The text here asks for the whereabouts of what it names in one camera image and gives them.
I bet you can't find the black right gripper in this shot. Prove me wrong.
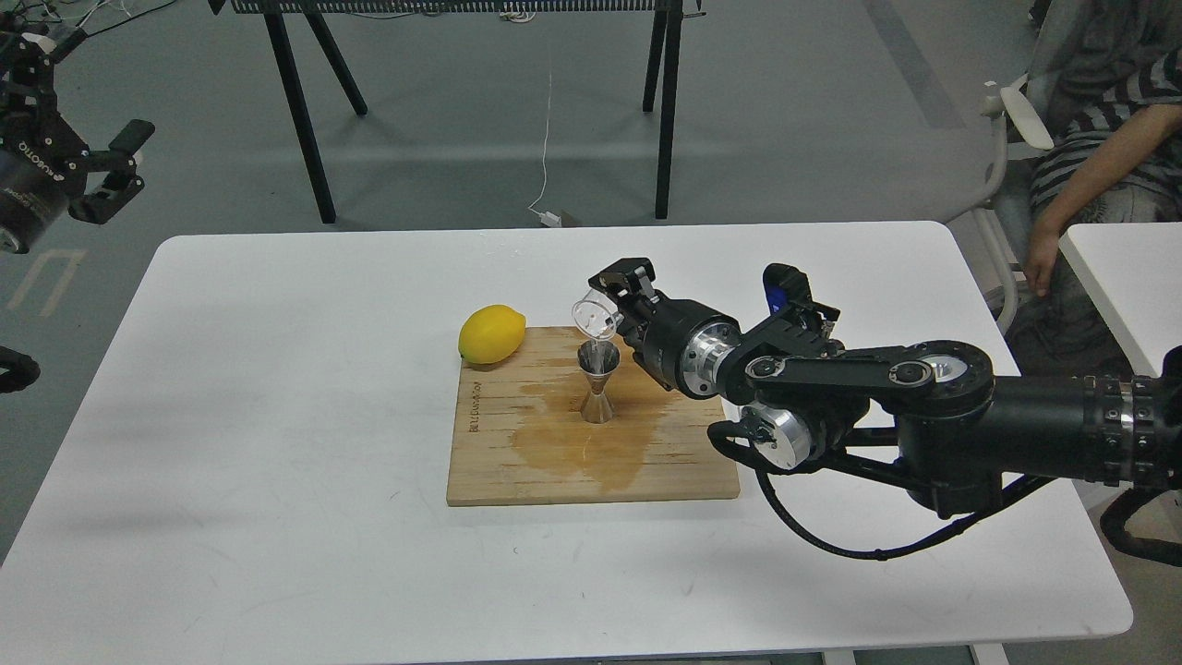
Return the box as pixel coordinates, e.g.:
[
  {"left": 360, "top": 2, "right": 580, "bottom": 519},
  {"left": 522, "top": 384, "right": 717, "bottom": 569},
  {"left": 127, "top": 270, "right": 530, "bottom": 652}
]
[{"left": 587, "top": 257, "right": 742, "bottom": 400}]

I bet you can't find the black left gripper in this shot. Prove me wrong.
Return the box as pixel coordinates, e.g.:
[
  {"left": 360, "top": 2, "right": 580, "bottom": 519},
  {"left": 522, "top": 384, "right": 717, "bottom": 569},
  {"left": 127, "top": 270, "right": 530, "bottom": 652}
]
[{"left": 1, "top": 26, "right": 155, "bottom": 254}]

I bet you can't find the small clear glass beaker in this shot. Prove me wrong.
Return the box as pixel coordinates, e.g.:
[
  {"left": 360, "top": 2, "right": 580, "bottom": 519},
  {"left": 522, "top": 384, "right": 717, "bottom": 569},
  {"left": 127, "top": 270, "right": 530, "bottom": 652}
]
[{"left": 571, "top": 289, "right": 621, "bottom": 341}]

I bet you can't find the steel double jigger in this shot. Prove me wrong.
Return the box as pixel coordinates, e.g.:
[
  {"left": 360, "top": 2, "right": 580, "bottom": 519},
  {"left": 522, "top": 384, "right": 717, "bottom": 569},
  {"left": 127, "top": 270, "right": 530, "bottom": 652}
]
[{"left": 577, "top": 340, "right": 621, "bottom": 424}]

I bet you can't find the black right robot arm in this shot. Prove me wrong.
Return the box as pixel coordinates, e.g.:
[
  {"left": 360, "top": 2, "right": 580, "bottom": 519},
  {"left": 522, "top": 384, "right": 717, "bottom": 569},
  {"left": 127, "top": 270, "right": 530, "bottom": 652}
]
[{"left": 587, "top": 257, "right": 1178, "bottom": 565}]

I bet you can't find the person's bare hand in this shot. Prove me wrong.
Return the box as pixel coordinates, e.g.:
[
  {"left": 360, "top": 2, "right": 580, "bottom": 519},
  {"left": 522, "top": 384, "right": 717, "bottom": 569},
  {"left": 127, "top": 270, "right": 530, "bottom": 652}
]
[{"left": 1022, "top": 219, "right": 1061, "bottom": 296}]

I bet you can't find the yellow lemon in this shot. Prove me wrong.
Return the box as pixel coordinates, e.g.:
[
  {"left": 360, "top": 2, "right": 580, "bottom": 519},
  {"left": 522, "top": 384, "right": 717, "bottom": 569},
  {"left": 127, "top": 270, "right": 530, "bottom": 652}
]
[{"left": 457, "top": 304, "right": 526, "bottom": 365}]

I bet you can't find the wooden cutting board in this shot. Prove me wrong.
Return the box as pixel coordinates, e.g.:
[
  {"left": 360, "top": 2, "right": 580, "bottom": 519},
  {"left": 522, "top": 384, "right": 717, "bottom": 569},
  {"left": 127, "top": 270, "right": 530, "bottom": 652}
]
[{"left": 446, "top": 327, "right": 740, "bottom": 506}]

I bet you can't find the white office chair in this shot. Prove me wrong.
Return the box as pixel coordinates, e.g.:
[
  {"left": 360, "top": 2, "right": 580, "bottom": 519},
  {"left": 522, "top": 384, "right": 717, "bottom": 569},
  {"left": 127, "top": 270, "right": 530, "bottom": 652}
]
[{"left": 937, "top": 73, "right": 1053, "bottom": 333}]

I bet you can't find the white side table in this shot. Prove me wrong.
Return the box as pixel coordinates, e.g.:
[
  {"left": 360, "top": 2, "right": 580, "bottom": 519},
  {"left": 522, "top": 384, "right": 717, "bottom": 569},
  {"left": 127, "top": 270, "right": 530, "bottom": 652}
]
[{"left": 1060, "top": 222, "right": 1181, "bottom": 376}]

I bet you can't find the seated person striped shirt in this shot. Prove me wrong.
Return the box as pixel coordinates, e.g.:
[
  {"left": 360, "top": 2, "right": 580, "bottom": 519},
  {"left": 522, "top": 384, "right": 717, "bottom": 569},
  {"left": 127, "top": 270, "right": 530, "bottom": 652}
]
[{"left": 1006, "top": 1, "right": 1181, "bottom": 376}]

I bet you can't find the white cable with plug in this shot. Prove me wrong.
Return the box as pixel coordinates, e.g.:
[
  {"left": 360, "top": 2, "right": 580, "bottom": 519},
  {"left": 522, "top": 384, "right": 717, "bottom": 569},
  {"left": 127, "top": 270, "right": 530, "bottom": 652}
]
[{"left": 528, "top": 37, "right": 564, "bottom": 229}]

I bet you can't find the black metal table frame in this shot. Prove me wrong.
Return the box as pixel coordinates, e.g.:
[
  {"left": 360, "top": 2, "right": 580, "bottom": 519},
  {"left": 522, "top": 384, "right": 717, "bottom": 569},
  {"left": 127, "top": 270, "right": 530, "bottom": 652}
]
[{"left": 188, "top": 1, "right": 722, "bottom": 226}]

